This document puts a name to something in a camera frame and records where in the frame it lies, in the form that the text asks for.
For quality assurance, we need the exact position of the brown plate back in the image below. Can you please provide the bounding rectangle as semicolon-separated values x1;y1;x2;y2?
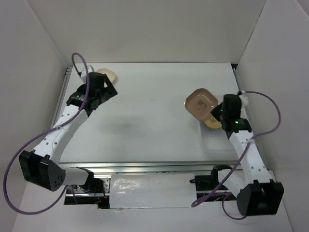
184;88;218;121

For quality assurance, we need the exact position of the cream plate back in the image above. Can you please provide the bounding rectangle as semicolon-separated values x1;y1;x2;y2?
96;68;116;84

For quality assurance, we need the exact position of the clear plastic bin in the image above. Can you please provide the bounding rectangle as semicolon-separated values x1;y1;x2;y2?
199;94;249;157

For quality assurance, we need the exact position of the yellow plate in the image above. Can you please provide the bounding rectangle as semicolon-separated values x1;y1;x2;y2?
204;116;222;130

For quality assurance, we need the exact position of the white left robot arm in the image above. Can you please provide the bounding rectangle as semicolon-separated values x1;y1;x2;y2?
18;69;117;193

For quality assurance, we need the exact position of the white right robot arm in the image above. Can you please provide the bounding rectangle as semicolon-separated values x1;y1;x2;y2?
210;92;284;217

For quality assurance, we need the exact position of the white cover panel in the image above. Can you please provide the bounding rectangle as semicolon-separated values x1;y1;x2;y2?
109;174;197;209

